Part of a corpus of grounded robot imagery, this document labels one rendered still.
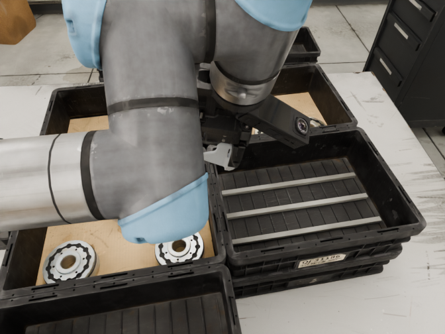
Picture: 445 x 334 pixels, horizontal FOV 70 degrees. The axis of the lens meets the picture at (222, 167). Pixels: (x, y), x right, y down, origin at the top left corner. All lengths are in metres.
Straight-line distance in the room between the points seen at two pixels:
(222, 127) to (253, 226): 0.37
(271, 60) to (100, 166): 0.17
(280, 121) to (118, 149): 0.24
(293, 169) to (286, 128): 0.44
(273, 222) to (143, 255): 0.30
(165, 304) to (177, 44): 0.53
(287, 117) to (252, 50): 0.17
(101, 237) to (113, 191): 0.53
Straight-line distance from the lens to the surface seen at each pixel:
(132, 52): 0.25
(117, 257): 0.74
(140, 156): 0.24
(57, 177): 0.26
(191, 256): 0.68
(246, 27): 0.27
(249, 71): 0.31
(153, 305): 0.69
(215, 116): 0.43
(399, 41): 2.14
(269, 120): 0.41
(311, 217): 0.78
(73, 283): 0.63
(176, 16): 0.26
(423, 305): 0.93
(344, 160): 0.93
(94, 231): 0.79
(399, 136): 1.28
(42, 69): 3.15
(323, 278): 0.83
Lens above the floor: 1.47
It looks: 49 degrees down
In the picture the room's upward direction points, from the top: straight up
